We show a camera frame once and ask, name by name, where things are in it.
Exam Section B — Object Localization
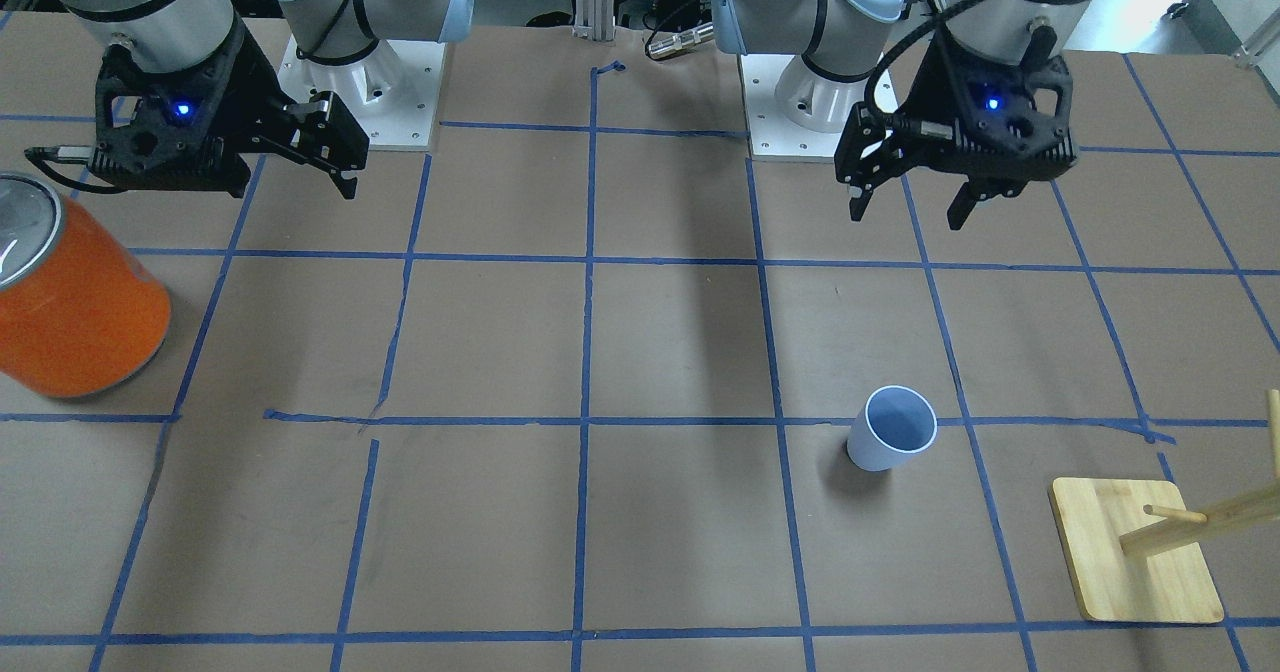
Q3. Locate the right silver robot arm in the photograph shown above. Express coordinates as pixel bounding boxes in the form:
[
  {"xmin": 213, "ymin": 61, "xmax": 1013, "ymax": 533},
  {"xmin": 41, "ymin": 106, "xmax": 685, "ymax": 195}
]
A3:
[{"xmin": 24, "ymin": 0, "xmax": 474, "ymax": 201}]

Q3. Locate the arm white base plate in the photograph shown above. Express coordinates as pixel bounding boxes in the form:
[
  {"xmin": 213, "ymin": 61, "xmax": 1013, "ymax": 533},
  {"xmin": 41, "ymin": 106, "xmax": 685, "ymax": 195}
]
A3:
[
  {"xmin": 739, "ymin": 52, "xmax": 867, "ymax": 163},
  {"xmin": 278, "ymin": 38, "xmax": 451, "ymax": 152}
]

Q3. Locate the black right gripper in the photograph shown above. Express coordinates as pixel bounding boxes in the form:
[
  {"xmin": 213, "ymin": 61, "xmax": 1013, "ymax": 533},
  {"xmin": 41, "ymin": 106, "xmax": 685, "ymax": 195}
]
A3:
[{"xmin": 88, "ymin": 22, "xmax": 370, "ymax": 201}]

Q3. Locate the orange cylindrical container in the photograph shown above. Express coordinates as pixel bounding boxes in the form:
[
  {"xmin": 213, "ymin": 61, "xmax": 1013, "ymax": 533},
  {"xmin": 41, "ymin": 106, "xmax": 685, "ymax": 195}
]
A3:
[{"xmin": 1, "ymin": 172, "xmax": 172, "ymax": 398}]

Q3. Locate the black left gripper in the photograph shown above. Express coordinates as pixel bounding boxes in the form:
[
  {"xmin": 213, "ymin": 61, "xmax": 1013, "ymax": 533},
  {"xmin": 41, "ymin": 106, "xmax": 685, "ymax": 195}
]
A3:
[{"xmin": 835, "ymin": 31, "xmax": 1079, "ymax": 230}]

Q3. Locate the wooden mug tree stand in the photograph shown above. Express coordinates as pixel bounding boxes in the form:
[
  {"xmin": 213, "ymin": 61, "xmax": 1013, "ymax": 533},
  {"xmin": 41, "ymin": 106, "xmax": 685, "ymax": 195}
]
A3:
[{"xmin": 1048, "ymin": 388, "xmax": 1280, "ymax": 625}]

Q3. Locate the light blue paper cup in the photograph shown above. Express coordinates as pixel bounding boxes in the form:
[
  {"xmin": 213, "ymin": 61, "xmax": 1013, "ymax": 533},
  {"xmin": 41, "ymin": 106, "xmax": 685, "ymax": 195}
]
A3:
[{"xmin": 846, "ymin": 385, "xmax": 938, "ymax": 472}]

